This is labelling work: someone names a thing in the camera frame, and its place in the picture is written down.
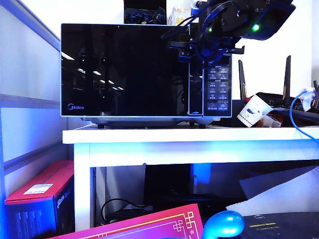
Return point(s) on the red and blue carton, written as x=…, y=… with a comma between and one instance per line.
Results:
x=30, y=214

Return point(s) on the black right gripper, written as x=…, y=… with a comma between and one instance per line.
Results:
x=224, y=48

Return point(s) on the black power adapter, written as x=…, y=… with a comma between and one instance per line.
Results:
x=129, y=215

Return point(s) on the white blue-print paper cup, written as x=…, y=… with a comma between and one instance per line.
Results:
x=251, y=111

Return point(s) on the white office partition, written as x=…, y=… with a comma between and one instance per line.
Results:
x=30, y=74

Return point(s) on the white yellow-print snack box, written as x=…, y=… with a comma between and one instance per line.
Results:
x=174, y=17

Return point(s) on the black gold-print box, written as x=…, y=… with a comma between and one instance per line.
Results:
x=286, y=229

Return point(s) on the black glass microwave door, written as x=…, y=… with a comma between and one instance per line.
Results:
x=112, y=74

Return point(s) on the pink gold-pattern gift box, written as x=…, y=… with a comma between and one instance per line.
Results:
x=137, y=226

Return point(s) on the black Midea microwave oven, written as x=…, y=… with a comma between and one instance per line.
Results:
x=217, y=87

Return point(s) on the glossy blue round object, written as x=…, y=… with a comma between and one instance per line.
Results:
x=221, y=224

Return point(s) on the black computer case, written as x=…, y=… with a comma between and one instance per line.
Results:
x=167, y=179

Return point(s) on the white foam sheet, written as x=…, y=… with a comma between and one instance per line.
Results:
x=269, y=181
x=286, y=199

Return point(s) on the black router with antennas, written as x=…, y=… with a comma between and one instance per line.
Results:
x=279, y=97

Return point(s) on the white tape tag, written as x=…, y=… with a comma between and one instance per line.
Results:
x=307, y=99

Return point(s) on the red white small packet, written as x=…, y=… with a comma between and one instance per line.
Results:
x=270, y=121

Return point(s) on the white table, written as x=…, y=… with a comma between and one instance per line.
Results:
x=174, y=137

